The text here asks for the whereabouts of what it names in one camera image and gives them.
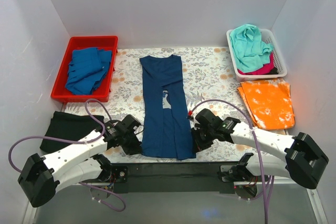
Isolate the floral table mat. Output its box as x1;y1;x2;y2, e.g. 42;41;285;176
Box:
49;47;295;164

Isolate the black folded shirt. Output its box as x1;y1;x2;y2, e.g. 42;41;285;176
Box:
40;111;99;154

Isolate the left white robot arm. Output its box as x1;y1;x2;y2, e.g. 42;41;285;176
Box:
18;115;142;208

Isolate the orange tie-dye folded shirt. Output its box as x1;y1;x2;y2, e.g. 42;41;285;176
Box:
237;78;295;131

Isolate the magenta shirt in basket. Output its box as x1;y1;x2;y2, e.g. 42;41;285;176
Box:
245;53;275;75

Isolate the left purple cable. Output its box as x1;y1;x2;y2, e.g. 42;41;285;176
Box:
8;99;126;212

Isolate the aluminium mounting rail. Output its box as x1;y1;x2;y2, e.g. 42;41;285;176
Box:
22;163;329;224

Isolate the red plastic bin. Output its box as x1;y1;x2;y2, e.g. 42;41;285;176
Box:
50;36;118;103

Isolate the teal t shirt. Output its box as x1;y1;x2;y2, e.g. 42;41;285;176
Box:
229;24;274;73

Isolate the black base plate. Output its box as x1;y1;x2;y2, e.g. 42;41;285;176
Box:
105;161;238;194

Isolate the white plastic basket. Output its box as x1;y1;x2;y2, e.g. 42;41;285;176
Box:
226;28;288;82

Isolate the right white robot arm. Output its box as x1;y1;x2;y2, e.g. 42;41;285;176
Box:
191;109;329;189

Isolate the blue shirt in red bin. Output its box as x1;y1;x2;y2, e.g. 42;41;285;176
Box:
65;47;112;95

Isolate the dark blue t shirt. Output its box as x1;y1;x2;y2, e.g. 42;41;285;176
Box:
140;55;196;160

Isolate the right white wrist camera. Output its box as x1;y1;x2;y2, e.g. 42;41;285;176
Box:
187;111;195;123

